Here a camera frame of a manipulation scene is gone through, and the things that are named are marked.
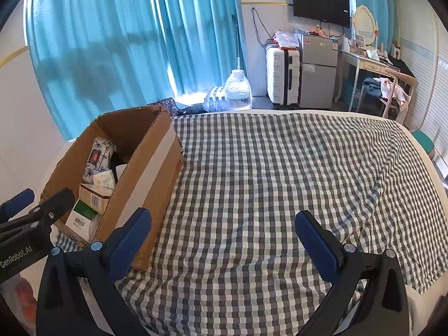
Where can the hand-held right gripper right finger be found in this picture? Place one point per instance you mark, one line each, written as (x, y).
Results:
(318, 245)

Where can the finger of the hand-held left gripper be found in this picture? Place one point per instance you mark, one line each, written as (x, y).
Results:
(56, 204)
(17, 203)

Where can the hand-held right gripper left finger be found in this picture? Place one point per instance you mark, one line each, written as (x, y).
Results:
(129, 241)

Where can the brown cardboard box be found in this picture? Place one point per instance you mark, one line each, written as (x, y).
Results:
(154, 168)

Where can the green white carton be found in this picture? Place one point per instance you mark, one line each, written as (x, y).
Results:
(84, 210)

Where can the beige flat carton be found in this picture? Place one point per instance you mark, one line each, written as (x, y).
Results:
(94, 196)

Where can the blue tissue pack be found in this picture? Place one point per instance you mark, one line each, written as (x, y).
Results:
(105, 178)

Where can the grey floral tissue pack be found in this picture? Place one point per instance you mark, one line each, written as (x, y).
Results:
(98, 154)

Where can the grey checkered blanket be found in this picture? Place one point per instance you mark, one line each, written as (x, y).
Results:
(262, 182)

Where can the patterned dark bag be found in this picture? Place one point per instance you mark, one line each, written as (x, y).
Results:
(164, 106)

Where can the black bag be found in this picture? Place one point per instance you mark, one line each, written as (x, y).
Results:
(190, 108)

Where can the teal stool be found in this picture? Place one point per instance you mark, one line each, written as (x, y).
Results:
(423, 141)

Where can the pack of small water bottles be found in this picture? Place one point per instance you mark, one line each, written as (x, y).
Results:
(215, 99)

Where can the silver mini fridge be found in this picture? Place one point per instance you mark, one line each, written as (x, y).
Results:
(318, 77)

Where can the teal window curtain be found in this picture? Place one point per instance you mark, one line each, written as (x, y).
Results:
(105, 42)

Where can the clothes on chair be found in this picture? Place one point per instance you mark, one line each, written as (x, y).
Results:
(388, 89)

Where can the white suitcase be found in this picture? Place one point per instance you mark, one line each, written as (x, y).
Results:
(278, 77)

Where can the large clear water jug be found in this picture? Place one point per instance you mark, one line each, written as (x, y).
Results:
(238, 91)

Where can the wooden chair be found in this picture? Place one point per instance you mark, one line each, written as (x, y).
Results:
(406, 80)

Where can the white dressing table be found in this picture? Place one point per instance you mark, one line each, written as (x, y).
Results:
(367, 63)

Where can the white louvered wardrobe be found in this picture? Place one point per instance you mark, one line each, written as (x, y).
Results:
(430, 77)

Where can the orange white bag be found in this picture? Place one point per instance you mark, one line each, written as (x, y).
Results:
(287, 40)

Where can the oval white mirror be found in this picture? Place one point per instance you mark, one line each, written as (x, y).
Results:
(364, 24)

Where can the teal narrow curtain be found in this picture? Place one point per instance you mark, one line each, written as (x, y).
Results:
(381, 7)

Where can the black wall television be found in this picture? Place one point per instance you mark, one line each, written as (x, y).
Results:
(320, 3)

